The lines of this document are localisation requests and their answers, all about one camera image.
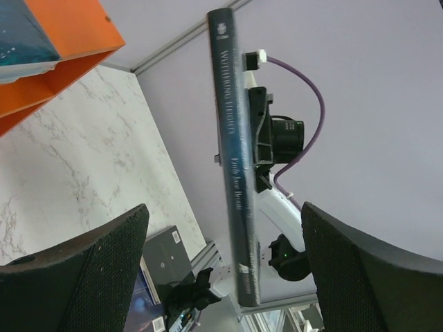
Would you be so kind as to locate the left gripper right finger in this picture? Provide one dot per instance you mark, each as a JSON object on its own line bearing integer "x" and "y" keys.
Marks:
{"x": 366, "y": 284}

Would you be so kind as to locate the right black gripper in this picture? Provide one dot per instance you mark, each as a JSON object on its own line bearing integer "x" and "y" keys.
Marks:
{"x": 275, "y": 139}

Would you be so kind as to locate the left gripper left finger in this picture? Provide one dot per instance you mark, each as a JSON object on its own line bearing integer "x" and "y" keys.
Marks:
{"x": 82, "y": 284}

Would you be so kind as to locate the dark blue Wuthering Heights book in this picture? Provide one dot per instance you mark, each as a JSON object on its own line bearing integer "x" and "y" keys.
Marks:
{"x": 235, "y": 152}

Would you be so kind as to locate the teal ocean cover book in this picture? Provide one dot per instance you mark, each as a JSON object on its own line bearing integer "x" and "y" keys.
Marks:
{"x": 23, "y": 40}

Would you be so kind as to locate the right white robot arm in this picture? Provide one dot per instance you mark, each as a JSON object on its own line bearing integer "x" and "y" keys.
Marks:
{"x": 265, "y": 226}

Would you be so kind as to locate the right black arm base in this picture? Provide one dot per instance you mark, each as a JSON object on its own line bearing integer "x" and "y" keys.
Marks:
{"x": 187, "y": 295}

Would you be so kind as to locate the purple nebula cover book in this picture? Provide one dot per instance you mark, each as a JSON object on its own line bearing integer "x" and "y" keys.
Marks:
{"x": 145, "y": 314}

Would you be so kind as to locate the black book with barcode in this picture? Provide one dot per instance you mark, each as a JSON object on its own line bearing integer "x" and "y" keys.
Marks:
{"x": 166, "y": 258}

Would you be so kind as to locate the orange wooden shelf box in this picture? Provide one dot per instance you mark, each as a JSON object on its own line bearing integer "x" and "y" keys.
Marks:
{"x": 84, "y": 36}

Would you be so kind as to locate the aluminium frame rail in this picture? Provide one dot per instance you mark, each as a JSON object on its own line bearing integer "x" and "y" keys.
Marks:
{"x": 290, "y": 313}

